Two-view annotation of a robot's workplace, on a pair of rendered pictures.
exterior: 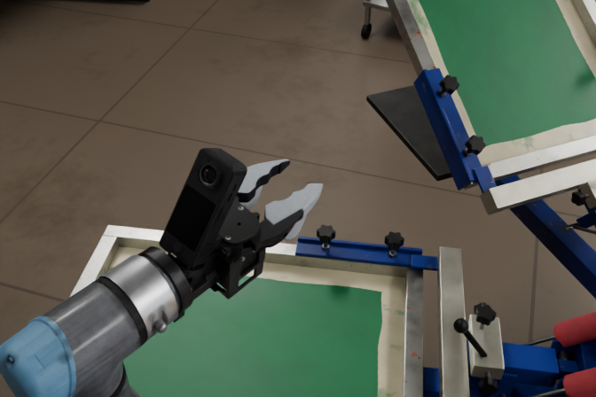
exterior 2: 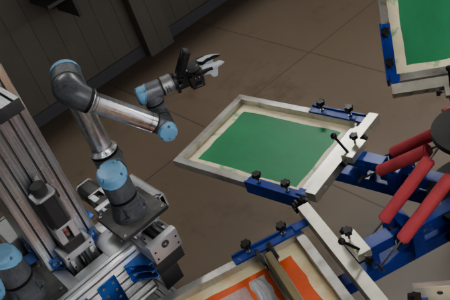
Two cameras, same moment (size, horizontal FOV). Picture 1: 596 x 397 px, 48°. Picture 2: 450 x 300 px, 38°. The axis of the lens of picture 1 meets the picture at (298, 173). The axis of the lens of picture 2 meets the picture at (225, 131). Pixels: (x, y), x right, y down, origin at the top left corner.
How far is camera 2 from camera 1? 1.98 m
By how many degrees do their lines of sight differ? 34
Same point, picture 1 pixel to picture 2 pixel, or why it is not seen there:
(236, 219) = (193, 67)
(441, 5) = not seen: outside the picture
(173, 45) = (375, 1)
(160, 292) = (168, 82)
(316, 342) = (300, 147)
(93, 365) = (151, 94)
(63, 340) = (144, 88)
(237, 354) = (266, 148)
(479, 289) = not seen: outside the picture
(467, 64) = (413, 20)
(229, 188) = (184, 57)
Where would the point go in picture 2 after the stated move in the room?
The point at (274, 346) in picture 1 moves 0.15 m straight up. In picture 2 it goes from (282, 146) to (275, 122)
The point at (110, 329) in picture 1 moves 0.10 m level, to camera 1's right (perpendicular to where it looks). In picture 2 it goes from (155, 87) to (175, 88)
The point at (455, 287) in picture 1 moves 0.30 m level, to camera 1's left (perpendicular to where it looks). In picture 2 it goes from (362, 129) to (303, 123)
